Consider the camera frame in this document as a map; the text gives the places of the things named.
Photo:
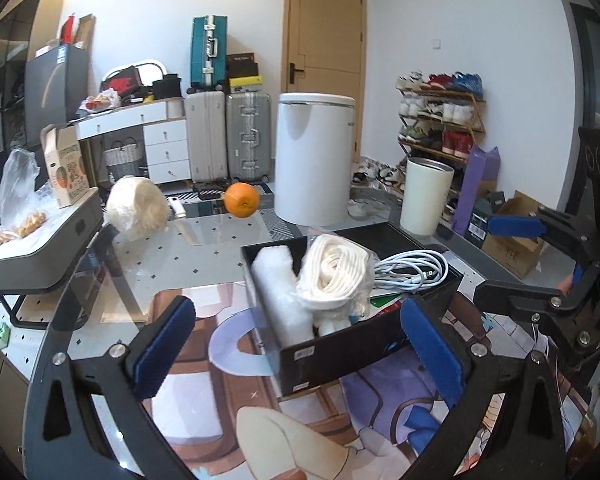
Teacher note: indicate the grey side table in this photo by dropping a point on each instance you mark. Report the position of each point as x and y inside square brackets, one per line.
[44, 260]

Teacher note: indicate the white foam wrap roll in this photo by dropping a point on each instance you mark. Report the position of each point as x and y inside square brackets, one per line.
[277, 283]

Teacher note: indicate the brown cardboard box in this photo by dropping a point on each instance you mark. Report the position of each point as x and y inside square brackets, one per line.
[519, 255]

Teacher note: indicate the printed fruit carton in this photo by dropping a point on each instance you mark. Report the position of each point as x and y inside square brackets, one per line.
[64, 164]

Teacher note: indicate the teal suitcase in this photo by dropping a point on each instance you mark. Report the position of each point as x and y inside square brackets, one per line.
[208, 52]

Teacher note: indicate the white drawer desk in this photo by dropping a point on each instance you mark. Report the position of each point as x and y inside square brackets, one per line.
[148, 140]

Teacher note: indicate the dark grey refrigerator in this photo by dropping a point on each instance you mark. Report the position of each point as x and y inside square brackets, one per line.
[54, 87]

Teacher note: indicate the shoe rack with shoes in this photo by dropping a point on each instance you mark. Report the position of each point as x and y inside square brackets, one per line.
[441, 117]

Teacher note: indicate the woven basket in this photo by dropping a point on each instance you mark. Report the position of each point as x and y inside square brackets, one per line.
[124, 159]

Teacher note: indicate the clear plastic snack bag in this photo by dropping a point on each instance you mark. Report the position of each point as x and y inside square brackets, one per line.
[21, 209]

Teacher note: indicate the anime print desk mat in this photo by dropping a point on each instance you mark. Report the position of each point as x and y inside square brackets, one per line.
[221, 409]

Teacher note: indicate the green medicine sachet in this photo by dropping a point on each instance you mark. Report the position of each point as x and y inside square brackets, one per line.
[386, 302]

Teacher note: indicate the cream yarn ball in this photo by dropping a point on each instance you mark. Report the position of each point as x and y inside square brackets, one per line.
[136, 208]

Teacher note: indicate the white electric kettle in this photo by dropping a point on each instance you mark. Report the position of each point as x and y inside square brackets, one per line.
[314, 148]

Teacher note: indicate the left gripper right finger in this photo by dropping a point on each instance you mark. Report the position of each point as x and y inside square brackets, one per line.
[527, 441]

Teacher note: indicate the wooden door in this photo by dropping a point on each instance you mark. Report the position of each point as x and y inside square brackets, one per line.
[324, 51]

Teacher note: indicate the cream cylindrical cup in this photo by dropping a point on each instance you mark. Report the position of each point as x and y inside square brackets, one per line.
[427, 183]

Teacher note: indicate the white plush toy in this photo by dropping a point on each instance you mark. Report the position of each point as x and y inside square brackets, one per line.
[327, 322]

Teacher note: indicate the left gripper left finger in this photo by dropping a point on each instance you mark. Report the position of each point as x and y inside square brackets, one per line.
[63, 436]

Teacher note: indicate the person right hand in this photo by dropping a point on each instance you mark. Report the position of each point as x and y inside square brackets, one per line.
[566, 285]

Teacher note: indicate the red black shoe bag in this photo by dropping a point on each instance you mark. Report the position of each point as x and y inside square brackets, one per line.
[125, 82]

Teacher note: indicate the silver suitcase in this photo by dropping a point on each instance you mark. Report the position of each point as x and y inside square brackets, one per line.
[249, 136]

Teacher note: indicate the orange fruit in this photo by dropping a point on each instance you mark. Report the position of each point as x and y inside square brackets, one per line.
[241, 200]

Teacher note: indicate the white suitcase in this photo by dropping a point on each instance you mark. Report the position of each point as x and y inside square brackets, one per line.
[206, 135]

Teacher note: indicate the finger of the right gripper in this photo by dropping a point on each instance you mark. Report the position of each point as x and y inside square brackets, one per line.
[530, 302]
[530, 224]

